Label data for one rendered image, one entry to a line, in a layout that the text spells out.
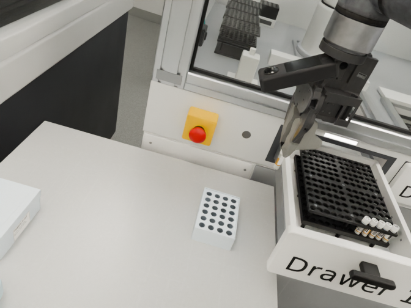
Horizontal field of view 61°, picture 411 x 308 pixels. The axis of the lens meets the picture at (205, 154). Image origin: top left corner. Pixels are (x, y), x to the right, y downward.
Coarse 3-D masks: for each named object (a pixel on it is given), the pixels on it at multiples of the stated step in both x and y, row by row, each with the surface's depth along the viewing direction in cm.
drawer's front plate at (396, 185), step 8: (408, 168) 82; (400, 176) 84; (408, 176) 84; (392, 184) 86; (400, 184) 85; (408, 184) 85; (400, 192) 87; (408, 192) 86; (400, 200) 88; (408, 200) 88
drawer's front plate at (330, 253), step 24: (288, 240) 56; (312, 240) 56; (336, 240) 56; (288, 264) 60; (312, 264) 59; (336, 264) 58; (384, 264) 56; (408, 264) 56; (336, 288) 62; (360, 288) 61; (408, 288) 59
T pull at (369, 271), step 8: (360, 264) 56; (368, 264) 56; (352, 272) 54; (360, 272) 54; (368, 272) 55; (376, 272) 55; (360, 280) 54; (368, 280) 54; (376, 280) 54; (384, 280) 54; (392, 280) 54; (392, 288) 54
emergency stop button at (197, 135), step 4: (192, 128) 79; (196, 128) 78; (200, 128) 79; (192, 132) 79; (196, 132) 78; (200, 132) 78; (204, 132) 79; (192, 136) 79; (196, 136) 79; (200, 136) 79; (204, 136) 79; (192, 140) 80; (196, 140) 80; (200, 140) 79; (204, 140) 80
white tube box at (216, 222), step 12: (204, 192) 77; (216, 192) 78; (204, 204) 75; (216, 204) 75; (228, 204) 76; (204, 216) 72; (216, 216) 72; (228, 216) 73; (204, 228) 69; (216, 228) 70; (228, 228) 70; (204, 240) 70; (216, 240) 69; (228, 240) 69
